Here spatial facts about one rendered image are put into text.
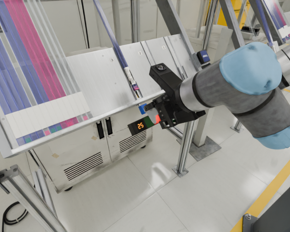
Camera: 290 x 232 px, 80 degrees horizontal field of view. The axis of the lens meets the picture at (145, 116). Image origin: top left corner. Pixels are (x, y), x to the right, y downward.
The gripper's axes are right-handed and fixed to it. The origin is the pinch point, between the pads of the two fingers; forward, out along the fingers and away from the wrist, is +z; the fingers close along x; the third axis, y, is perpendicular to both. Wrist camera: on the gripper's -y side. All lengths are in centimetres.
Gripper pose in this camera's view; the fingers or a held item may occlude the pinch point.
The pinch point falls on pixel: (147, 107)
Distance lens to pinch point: 54.7
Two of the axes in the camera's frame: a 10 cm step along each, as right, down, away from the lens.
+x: 8.0, -3.7, 4.7
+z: -4.3, 1.8, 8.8
